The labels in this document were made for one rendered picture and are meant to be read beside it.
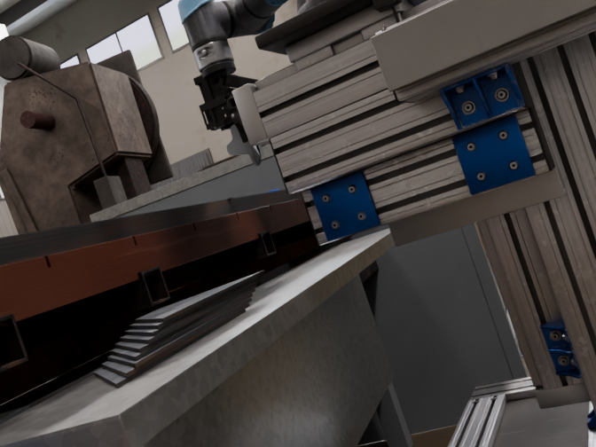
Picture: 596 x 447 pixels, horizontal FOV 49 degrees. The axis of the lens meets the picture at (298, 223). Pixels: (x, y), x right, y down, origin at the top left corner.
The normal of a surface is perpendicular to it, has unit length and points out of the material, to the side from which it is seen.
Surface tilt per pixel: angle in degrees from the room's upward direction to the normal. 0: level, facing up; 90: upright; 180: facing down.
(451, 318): 90
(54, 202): 90
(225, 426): 90
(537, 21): 90
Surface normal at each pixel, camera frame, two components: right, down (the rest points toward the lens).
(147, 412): 0.89, -0.31
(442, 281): -0.31, 0.11
